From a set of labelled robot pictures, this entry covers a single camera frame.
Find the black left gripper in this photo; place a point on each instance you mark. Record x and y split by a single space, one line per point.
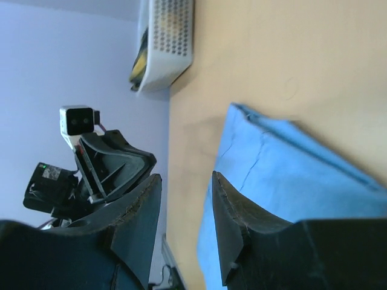
107 167

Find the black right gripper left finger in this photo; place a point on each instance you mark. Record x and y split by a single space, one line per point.
109 249

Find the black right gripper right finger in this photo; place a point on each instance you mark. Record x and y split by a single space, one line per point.
258 250

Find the light blue long sleeve shirt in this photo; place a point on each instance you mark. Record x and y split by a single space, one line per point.
289 174

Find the yellow plaid shirt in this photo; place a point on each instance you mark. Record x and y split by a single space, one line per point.
140 63

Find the white plastic basket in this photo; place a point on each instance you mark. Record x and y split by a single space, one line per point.
170 41

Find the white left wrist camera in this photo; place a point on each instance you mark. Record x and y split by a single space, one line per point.
77 120

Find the aluminium mounting rail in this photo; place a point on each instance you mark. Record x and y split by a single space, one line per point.
171 277

